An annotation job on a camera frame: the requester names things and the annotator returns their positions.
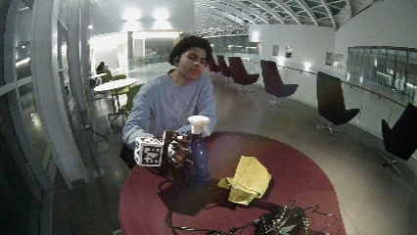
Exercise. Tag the yellow cloth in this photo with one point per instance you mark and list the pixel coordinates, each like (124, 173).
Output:
(249, 179)

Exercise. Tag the green chair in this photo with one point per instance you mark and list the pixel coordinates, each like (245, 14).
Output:
(128, 101)
(117, 88)

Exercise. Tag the blue spray bottle white nozzle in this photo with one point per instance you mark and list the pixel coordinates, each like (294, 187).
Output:
(197, 156)

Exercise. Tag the white marker cube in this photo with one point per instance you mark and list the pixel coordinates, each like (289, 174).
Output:
(148, 151)

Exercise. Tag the dark lounge chair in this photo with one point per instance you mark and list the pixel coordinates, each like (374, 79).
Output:
(401, 137)
(240, 73)
(213, 66)
(274, 81)
(222, 66)
(331, 104)

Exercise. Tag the round white table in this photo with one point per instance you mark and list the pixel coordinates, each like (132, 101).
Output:
(114, 84)

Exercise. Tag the the person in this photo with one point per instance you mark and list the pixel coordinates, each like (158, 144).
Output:
(166, 104)

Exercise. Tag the wall handrail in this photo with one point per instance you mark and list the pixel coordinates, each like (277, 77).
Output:
(346, 83)

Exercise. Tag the wall picture frame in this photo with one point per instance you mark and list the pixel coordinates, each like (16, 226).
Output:
(274, 50)
(287, 51)

